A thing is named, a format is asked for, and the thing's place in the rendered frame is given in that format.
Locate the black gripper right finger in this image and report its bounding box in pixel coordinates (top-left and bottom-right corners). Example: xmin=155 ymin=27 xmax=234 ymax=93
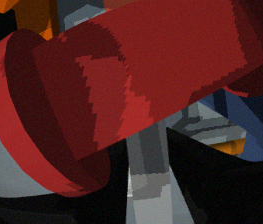
xmin=166 ymin=128 xmax=263 ymax=224

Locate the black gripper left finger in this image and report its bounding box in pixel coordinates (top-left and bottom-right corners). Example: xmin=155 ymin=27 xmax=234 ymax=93
xmin=0 ymin=137 xmax=130 ymax=224

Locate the blue rectangular frame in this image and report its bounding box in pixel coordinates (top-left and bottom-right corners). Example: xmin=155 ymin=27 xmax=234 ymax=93
xmin=198 ymin=88 xmax=263 ymax=161

